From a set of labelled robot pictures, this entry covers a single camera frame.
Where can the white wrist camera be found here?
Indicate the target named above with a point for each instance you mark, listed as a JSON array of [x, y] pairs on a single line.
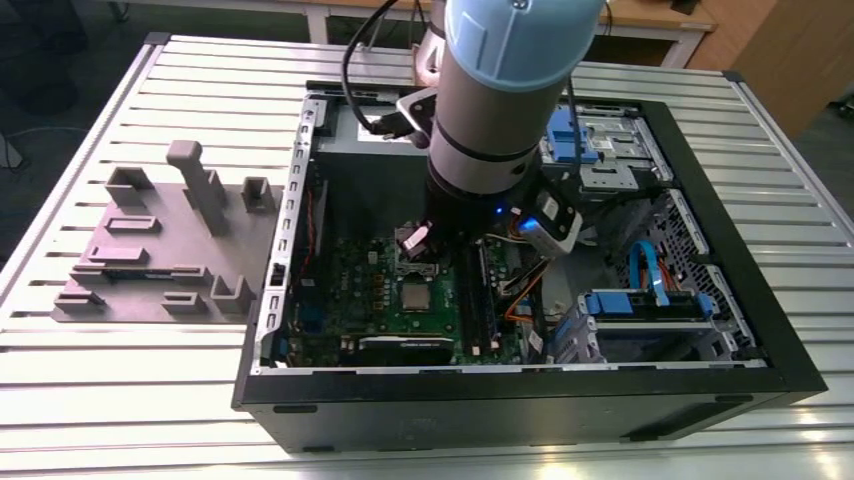
[[561, 235]]

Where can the wooden cabinet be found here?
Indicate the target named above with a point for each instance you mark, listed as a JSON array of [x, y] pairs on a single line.
[[787, 60]]

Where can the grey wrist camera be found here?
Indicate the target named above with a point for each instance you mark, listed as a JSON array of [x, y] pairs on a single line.
[[417, 112]]

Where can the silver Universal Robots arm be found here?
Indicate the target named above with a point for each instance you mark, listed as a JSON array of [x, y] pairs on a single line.
[[494, 140]]

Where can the black RAM slot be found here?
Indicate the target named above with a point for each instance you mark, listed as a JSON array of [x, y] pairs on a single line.
[[465, 300]]

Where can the grey metal disk bay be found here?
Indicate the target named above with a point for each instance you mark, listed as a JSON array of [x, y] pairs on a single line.
[[667, 330]]

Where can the black graphics card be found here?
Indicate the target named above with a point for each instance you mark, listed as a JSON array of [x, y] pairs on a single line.
[[401, 350]]

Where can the silver square CPU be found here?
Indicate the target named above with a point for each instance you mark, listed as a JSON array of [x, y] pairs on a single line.
[[418, 298]]

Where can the blue plastic drive latch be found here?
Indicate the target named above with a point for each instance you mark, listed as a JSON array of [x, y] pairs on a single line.
[[577, 152], [577, 130]]

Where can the CPU socket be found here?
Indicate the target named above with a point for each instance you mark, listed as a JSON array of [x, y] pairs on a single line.
[[418, 313]]

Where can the grey plastic parts rack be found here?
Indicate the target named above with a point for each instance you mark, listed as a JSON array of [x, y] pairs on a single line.
[[180, 280]]

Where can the grey power supply unit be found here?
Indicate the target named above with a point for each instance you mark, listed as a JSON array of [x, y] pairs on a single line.
[[360, 190]]

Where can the green motherboard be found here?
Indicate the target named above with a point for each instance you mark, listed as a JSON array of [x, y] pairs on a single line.
[[374, 320]]

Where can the black RAM stick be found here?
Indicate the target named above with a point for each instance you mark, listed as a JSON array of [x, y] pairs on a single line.
[[487, 295]]

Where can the black open PC case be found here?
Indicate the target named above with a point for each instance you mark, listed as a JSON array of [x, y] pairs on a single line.
[[467, 415]]

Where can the grey metal drive cage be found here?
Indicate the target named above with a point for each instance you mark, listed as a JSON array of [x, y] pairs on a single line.
[[614, 180]]

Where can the hard disk in blue carrier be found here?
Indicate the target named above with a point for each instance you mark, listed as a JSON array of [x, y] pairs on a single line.
[[617, 304]]

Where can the wooden desk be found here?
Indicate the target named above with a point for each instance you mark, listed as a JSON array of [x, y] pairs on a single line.
[[667, 20]]

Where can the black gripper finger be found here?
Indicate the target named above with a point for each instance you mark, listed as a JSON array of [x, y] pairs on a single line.
[[417, 245]]

